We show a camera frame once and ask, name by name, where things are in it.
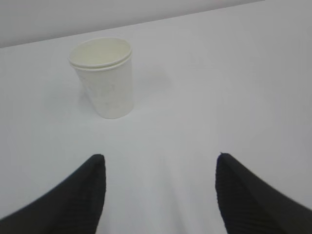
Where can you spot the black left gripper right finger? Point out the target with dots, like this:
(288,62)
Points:
(248,205)

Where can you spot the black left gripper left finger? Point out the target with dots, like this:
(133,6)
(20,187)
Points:
(72,207)

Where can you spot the white paper cup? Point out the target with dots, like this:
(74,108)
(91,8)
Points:
(104,67)

